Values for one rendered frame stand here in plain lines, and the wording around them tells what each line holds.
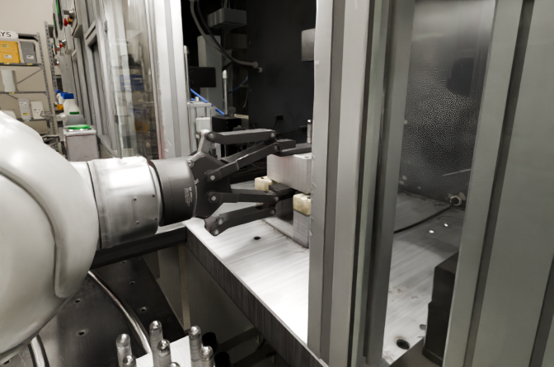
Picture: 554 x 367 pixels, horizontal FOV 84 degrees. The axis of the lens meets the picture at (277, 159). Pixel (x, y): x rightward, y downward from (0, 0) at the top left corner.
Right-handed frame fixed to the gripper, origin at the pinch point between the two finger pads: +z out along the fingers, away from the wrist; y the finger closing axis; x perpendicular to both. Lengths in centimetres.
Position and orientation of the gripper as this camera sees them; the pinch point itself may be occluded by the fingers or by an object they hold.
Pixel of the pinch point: (294, 167)
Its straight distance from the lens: 46.2
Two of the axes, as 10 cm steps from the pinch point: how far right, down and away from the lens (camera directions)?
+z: 8.2, -1.3, 5.6
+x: -5.8, -1.8, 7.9
